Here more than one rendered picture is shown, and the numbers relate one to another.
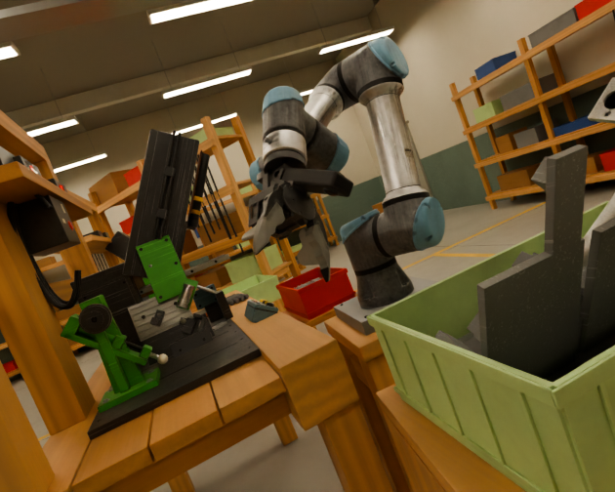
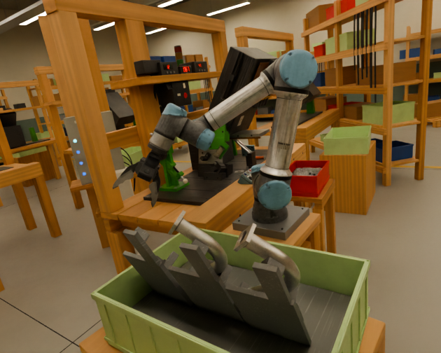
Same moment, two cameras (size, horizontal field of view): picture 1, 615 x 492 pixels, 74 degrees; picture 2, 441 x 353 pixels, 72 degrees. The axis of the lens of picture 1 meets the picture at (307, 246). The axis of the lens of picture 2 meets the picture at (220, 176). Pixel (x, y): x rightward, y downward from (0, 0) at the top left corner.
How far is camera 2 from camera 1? 100 cm
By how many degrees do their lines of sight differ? 51
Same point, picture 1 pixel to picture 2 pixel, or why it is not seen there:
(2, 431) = (103, 188)
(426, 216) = (262, 192)
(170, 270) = (218, 134)
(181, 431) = (145, 219)
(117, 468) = (128, 217)
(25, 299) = (147, 133)
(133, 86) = not seen: outside the picture
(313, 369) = not seen: hidden behind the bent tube
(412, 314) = not seen: hidden behind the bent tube
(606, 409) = (105, 312)
